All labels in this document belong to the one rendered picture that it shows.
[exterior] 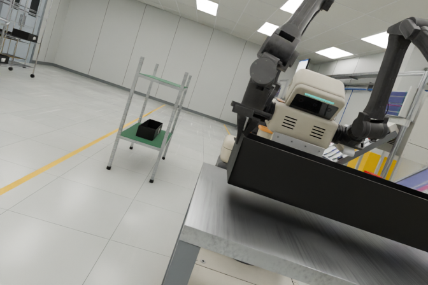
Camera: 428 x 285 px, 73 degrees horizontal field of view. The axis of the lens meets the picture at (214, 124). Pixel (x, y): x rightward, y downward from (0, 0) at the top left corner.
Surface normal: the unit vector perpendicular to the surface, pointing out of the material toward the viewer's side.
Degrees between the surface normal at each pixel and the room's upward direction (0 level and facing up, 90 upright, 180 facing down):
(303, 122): 98
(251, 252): 90
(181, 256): 90
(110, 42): 90
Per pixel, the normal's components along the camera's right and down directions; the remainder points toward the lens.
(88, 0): 0.04, 0.14
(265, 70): -0.17, 0.04
